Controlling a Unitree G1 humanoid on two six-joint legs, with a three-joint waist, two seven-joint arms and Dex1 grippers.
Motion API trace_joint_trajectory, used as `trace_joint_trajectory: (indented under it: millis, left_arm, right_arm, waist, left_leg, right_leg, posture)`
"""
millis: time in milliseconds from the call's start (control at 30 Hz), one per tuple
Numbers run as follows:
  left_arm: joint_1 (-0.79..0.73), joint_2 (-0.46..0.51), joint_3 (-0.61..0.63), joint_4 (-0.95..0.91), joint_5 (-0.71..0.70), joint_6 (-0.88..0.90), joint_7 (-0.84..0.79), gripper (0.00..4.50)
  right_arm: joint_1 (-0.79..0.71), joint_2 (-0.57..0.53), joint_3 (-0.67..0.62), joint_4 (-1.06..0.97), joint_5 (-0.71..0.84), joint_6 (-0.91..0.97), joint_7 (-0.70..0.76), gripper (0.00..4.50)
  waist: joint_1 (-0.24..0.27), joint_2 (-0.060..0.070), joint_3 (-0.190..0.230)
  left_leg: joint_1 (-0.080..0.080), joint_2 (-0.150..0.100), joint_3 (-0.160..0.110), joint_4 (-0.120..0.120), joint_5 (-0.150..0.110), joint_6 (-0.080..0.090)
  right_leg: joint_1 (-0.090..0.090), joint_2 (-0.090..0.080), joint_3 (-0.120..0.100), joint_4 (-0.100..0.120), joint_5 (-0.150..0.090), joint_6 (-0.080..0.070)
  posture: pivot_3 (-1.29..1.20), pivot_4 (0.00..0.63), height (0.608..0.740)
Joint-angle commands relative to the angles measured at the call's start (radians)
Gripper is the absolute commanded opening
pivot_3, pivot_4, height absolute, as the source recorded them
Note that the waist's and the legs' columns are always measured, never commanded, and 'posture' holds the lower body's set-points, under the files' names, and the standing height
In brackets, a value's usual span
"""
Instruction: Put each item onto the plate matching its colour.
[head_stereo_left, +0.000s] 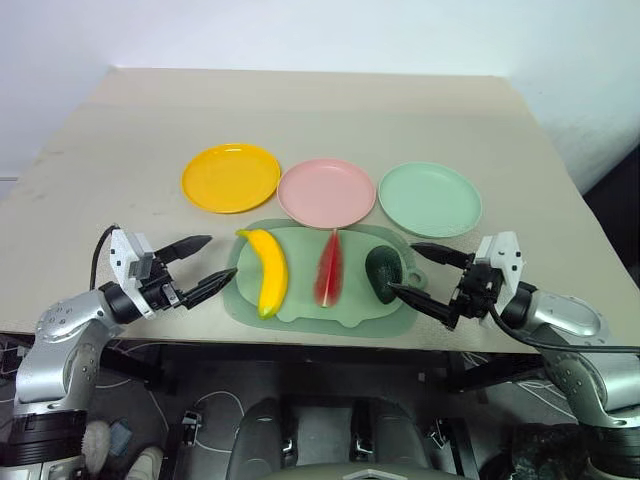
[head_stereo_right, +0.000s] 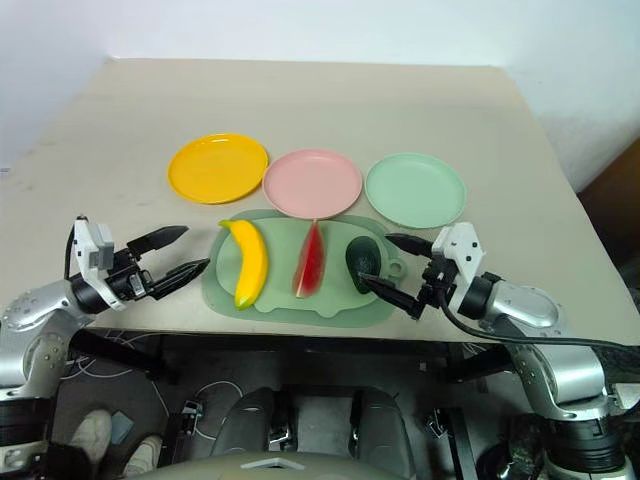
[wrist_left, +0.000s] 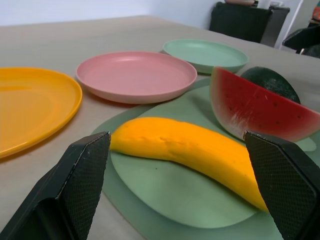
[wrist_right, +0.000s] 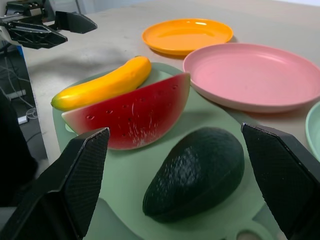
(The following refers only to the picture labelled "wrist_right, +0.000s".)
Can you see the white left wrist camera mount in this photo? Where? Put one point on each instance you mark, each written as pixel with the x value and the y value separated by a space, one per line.
pixel 4 33

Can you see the red toy watermelon slice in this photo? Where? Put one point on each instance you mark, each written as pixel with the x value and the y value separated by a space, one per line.
pixel 136 117

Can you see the dark rounded shape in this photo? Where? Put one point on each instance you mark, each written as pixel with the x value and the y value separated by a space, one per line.
pixel 12 155

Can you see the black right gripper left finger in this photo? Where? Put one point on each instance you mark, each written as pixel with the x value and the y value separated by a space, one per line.
pixel 75 180

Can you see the white power strip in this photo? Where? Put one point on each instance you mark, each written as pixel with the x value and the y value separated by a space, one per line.
pixel 16 94

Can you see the dark green toy avocado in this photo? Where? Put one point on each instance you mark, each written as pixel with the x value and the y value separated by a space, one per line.
pixel 197 175

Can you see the light green cutting board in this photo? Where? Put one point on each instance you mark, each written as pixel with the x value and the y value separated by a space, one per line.
pixel 130 175

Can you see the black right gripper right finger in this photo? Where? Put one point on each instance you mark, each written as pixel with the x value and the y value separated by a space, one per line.
pixel 282 172

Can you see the orange plate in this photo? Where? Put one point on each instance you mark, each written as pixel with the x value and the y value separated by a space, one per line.
pixel 186 35

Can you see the yellow toy banana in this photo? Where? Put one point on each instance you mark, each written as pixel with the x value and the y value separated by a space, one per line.
pixel 105 83

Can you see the light green plate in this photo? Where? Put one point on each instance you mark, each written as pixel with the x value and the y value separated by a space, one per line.
pixel 314 130

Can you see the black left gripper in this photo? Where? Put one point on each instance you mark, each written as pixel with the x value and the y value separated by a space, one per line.
pixel 27 11

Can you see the pink plate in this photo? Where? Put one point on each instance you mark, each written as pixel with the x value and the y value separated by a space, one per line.
pixel 252 75

